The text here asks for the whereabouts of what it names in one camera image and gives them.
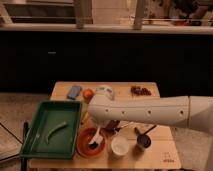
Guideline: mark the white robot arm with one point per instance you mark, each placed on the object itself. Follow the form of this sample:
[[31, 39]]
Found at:
[[193, 112]]

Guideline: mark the wooden table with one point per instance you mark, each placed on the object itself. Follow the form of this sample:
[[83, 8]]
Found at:
[[161, 155]]

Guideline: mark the metal measuring cup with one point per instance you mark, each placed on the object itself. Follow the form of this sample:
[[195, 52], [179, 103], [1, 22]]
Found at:
[[143, 139]]

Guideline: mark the green plastic tray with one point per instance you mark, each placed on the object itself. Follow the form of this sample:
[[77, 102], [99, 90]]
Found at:
[[62, 143]]

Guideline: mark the red bowl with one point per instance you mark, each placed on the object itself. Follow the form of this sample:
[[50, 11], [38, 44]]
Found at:
[[83, 147]]

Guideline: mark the orange tomato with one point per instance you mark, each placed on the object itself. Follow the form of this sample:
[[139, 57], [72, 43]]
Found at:
[[88, 94]]

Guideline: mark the green bean pod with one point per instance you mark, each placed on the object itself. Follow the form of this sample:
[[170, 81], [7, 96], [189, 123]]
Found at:
[[55, 129]]

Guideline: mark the blue sponge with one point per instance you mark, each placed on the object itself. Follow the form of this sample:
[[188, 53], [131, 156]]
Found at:
[[74, 92]]

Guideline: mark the white cup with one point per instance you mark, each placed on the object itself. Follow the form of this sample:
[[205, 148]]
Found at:
[[119, 146]]

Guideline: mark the dark red grapes bunch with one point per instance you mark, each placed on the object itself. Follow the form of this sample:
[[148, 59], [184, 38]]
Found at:
[[140, 91]]

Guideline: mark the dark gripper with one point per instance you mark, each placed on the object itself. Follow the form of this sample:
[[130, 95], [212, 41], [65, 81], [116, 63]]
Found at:
[[111, 126]]

